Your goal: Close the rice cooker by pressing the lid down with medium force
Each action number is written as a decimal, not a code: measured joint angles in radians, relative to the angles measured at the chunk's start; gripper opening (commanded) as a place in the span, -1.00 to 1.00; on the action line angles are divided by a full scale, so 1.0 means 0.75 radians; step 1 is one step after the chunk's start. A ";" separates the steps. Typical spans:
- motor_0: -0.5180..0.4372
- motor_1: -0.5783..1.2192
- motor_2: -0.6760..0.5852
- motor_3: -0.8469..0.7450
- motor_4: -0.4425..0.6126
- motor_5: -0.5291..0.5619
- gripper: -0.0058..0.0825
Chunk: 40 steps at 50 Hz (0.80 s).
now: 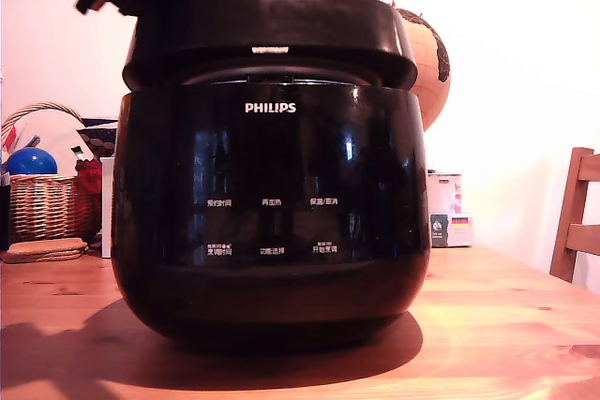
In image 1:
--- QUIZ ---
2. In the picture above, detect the black rice cooker lid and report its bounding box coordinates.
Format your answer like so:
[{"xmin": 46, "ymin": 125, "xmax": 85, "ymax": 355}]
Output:
[{"xmin": 122, "ymin": 0, "xmax": 419, "ymax": 93}]

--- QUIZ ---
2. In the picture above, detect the black Philips rice cooker body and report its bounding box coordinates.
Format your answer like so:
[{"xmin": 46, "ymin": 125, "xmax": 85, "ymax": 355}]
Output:
[{"xmin": 111, "ymin": 82, "xmax": 432, "ymax": 343}]

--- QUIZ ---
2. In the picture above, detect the silver inner pot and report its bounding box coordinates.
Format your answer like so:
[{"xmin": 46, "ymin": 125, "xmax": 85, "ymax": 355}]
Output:
[{"xmin": 181, "ymin": 69, "xmax": 372, "ymax": 88}]

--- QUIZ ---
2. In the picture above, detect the white carton with picture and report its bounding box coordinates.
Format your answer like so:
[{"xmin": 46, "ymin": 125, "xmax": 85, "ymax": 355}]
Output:
[{"xmin": 427, "ymin": 171, "xmax": 464, "ymax": 216}]

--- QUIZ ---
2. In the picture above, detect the dark green small box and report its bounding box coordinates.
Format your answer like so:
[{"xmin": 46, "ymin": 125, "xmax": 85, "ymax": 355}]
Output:
[{"xmin": 429, "ymin": 213, "xmax": 449, "ymax": 249}]

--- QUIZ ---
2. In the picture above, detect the white box with German flag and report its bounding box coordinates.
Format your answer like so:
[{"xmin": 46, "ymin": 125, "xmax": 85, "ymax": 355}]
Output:
[{"xmin": 446, "ymin": 212, "xmax": 474, "ymax": 248}]

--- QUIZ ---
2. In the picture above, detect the cork globe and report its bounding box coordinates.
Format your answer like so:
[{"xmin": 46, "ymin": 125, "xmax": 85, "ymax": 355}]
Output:
[{"xmin": 392, "ymin": 1, "xmax": 452, "ymax": 132}]

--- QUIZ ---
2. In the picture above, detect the tall white box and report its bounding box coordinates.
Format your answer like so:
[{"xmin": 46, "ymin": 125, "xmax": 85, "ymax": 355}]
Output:
[{"xmin": 99, "ymin": 156, "xmax": 116, "ymax": 259}]

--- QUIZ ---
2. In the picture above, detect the dark patterned bowl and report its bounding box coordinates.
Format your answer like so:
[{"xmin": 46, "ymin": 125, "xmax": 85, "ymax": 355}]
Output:
[{"xmin": 76, "ymin": 119, "xmax": 119, "ymax": 158}]

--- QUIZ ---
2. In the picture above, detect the red knitted cloth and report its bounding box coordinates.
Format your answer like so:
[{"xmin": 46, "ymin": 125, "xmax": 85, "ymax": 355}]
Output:
[{"xmin": 73, "ymin": 158, "xmax": 103, "ymax": 200}]

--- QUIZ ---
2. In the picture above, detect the stack of cork coasters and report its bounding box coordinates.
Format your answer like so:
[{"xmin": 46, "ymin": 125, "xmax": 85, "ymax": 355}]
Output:
[{"xmin": 1, "ymin": 237, "xmax": 90, "ymax": 265}]

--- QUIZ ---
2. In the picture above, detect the blue ball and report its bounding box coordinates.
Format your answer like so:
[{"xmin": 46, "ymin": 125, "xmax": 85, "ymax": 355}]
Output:
[{"xmin": 5, "ymin": 146, "xmax": 59, "ymax": 176}]

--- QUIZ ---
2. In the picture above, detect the wooden chair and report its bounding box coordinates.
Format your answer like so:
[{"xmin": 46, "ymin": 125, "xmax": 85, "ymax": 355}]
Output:
[{"xmin": 548, "ymin": 146, "xmax": 600, "ymax": 284}]

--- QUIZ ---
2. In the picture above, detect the wicker basket with handle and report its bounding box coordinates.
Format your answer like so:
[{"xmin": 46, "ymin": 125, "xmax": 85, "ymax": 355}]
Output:
[{"xmin": 1, "ymin": 101, "xmax": 102, "ymax": 244}]

